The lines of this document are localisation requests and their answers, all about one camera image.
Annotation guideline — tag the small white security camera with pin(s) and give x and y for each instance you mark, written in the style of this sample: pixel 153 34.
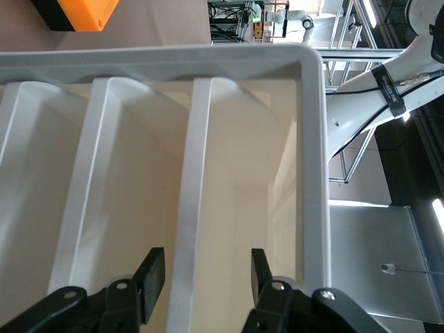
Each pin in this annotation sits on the small white security camera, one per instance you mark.
pixel 388 268

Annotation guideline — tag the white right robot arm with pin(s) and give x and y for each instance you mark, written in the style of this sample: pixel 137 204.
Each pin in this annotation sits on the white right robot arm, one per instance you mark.
pixel 350 114

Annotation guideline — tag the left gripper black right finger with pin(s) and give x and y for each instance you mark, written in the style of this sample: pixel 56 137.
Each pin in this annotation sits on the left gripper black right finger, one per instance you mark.
pixel 261 274

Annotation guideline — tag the background equipment rack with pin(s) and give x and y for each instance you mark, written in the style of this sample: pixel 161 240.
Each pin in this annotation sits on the background equipment rack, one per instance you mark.
pixel 236 24

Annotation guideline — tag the orange button enclosure box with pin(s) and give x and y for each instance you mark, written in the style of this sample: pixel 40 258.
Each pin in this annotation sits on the orange button enclosure box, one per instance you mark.
pixel 86 14

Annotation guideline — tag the ceiling light strip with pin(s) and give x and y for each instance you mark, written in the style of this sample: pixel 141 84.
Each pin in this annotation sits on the ceiling light strip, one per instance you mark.
pixel 369 14
pixel 438 211

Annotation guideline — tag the aluminium frame extrusion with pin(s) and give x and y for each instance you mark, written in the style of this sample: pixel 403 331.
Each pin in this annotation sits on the aluminium frame extrusion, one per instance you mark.
pixel 357 55

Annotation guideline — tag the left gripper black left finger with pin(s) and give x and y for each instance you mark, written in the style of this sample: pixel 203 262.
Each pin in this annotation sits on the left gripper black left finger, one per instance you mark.
pixel 152 277

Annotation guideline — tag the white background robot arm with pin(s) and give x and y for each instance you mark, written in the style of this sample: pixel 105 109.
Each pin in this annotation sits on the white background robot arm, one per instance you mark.
pixel 295 15

